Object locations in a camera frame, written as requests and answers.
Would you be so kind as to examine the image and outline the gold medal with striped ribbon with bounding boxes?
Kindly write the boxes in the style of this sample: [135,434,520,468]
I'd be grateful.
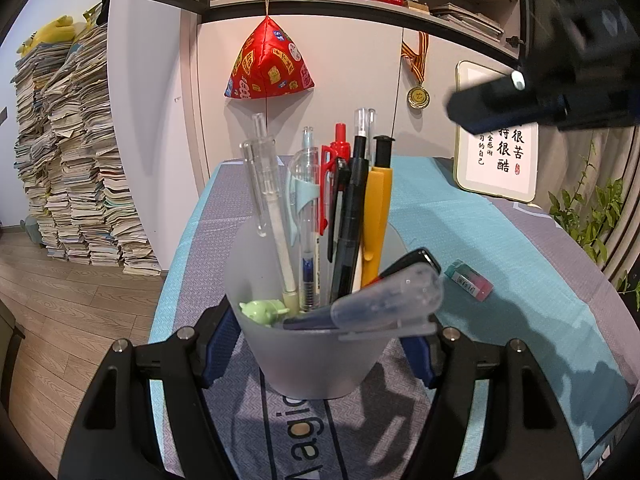
[400,30,432,111]

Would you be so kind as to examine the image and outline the teal and grey tablecloth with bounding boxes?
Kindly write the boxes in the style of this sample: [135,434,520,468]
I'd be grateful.
[147,155,640,480]

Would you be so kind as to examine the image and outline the thin black clip pen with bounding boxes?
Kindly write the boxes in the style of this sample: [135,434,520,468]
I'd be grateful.
[327,157,351,263]

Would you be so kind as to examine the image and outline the clear pen with blue ink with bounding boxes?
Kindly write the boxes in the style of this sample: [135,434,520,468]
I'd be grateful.
[287,126,321,311]

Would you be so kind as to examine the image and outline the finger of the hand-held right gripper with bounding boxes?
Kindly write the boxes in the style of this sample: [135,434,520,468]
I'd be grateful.
[446,67,568,136]

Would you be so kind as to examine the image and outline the green leafy plant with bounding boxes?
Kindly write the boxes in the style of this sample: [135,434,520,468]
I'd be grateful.
[547,142,640,311]

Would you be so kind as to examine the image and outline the red pen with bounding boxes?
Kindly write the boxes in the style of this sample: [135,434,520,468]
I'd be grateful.
[319,122,351,236]

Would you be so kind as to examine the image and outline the yellow plush toy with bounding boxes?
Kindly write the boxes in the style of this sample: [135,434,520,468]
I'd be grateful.
[17,2,103,58]

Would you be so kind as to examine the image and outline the tall stack of papers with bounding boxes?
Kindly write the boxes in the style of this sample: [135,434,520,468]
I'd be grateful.
[12,22,163,277]

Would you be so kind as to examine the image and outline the grey pleated curtain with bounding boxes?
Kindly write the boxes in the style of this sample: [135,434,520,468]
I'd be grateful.
[600,125,640,286]

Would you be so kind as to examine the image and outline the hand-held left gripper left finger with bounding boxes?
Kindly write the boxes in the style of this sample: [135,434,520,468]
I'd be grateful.
[57,305,241,480]

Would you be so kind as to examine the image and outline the grey bookshelf cabinet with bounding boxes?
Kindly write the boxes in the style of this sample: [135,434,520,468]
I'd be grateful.
[200,0,526,61]

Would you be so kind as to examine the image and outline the framed calligraphy sign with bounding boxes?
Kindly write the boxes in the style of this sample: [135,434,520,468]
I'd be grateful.
[453,60,541,204]

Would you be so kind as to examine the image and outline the translucent pen holder cup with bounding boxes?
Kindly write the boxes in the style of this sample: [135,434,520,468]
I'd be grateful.
[222,220,441,400]

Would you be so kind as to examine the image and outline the large clear capped pen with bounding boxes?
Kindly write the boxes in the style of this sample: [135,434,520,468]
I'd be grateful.
[282,262,445,346]

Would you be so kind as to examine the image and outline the white pen with clear cap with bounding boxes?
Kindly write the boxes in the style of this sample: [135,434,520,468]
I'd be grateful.
[240,112,301,306]

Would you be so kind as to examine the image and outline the red pyramid hanging ornament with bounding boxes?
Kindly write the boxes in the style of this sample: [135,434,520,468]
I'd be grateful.
[223,0,316,128]

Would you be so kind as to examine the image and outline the teal and pink eraser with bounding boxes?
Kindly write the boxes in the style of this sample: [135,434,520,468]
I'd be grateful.
[444,258,495,302]

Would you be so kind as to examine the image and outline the yellow and black pen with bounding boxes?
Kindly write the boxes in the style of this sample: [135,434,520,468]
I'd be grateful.
[360,135,396,288]

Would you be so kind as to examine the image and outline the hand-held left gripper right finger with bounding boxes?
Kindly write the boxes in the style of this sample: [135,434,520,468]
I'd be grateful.
[400,325,586,480]

